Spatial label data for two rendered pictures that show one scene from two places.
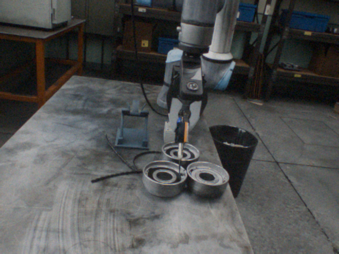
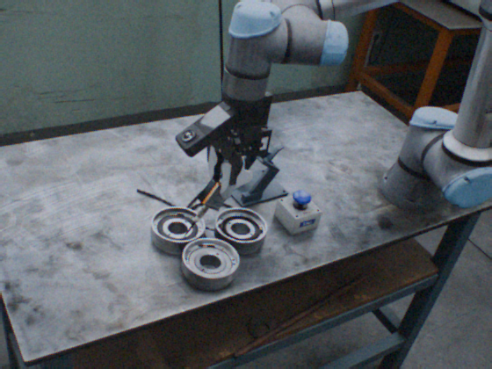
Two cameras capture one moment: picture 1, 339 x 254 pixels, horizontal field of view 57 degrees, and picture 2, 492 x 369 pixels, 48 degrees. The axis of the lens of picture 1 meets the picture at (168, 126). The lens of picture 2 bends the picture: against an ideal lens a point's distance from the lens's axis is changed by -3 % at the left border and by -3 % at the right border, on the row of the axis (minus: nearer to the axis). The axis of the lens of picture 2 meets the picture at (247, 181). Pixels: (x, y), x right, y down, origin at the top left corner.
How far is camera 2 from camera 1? 0.90 m
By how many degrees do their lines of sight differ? 51
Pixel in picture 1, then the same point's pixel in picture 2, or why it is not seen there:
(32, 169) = (125, 152)
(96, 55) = not seen: outside the picture
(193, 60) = (227, 111)
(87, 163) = (165, 177)
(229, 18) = (479, 89)
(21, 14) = not seen: outside the picture
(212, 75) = (439, 173)
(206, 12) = (233, 58)
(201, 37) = (228, 86)
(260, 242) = not seen: outside the picture
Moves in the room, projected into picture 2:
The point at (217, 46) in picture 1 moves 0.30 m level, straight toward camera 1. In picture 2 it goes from (458, 127) to (327, 133)
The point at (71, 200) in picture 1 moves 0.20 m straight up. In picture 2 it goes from (101, 190) to (103, 109)
